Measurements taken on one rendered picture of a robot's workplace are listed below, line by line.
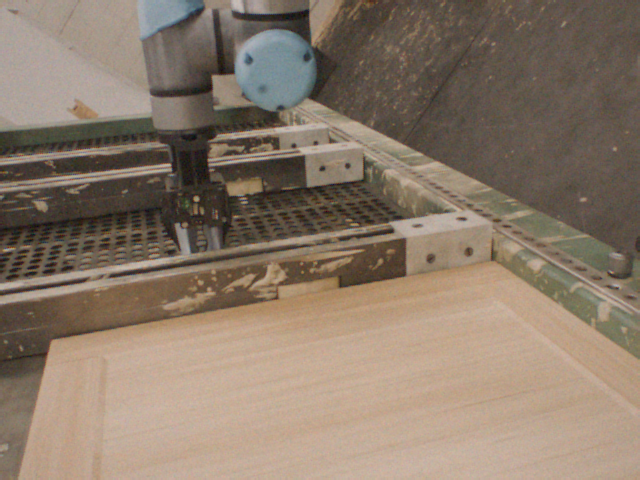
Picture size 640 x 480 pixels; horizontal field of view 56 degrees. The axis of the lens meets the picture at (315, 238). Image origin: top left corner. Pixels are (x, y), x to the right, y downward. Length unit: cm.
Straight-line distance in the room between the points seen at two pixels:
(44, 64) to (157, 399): 372
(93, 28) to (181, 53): 490
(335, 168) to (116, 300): 65
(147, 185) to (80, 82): 305
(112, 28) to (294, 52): 505
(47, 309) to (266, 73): 36
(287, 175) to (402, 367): 69
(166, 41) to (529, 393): 52
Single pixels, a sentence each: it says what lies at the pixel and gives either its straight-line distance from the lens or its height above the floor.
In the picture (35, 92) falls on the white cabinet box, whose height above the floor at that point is 166.
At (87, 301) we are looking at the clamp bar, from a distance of 73.
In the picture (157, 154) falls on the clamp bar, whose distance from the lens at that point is 143.
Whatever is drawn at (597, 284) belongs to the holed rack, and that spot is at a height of 90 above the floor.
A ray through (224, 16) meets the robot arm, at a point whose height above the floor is 135.
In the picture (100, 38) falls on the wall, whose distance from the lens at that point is 560.
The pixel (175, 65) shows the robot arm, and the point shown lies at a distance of 72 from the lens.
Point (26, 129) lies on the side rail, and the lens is 204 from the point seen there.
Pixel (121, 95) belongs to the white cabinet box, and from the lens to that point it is 422.
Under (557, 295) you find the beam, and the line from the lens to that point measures 75.
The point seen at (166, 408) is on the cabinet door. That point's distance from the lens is 60.
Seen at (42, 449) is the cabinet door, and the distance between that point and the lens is 59.
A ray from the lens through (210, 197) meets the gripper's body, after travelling 74.
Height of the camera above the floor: 144
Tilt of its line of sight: 25 degrees down
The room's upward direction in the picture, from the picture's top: 59 degrees counter-clockwise
